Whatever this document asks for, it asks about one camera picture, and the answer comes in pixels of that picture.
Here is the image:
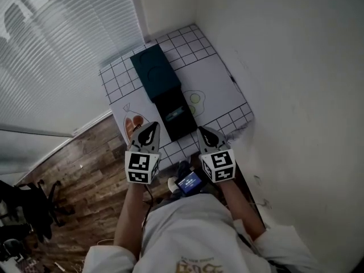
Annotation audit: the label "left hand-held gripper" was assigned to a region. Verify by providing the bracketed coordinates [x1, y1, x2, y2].
[125, 121, 163, 185]

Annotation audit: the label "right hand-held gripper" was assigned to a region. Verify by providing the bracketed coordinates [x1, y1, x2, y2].
[196, 126, 237, 184]

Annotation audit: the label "small blue cylindrical object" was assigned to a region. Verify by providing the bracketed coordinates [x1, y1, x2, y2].
[166, 106, 185, 122]

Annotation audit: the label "dark teal rectangular box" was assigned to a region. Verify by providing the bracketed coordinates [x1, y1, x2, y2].
[130, 44, 198, 142]

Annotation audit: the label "person's right forearm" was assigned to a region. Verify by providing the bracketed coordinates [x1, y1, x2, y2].
[218, 180, 267, 241]

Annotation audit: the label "person's left forearm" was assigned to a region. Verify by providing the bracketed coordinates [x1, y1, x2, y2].
[113, 182, 150, 260]

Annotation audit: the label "small black screen device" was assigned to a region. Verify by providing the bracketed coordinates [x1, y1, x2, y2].
[175, 171, 203, 196]

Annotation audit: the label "person's white shoe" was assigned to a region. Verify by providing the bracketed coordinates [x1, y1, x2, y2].
[167, 176, 179, 193]

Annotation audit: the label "person's jeans leg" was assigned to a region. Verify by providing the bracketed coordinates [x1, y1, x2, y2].
[155, 191, 183, 210]

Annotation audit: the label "white grid-print tablecloth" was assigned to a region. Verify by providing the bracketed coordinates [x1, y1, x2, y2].
[99, 24, 255, 167]

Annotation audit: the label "person's white shirt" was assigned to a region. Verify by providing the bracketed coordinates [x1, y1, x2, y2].
[82, 193, 322, 273]

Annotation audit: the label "white window blinds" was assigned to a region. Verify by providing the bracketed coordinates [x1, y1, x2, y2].
[0, 0, 146, 138]

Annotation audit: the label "black office chair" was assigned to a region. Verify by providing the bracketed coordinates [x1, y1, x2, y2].
[0, 179, 76, 243]

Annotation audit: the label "checkered fabric item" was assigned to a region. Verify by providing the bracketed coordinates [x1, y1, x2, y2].
[16, 259, 38, 273]

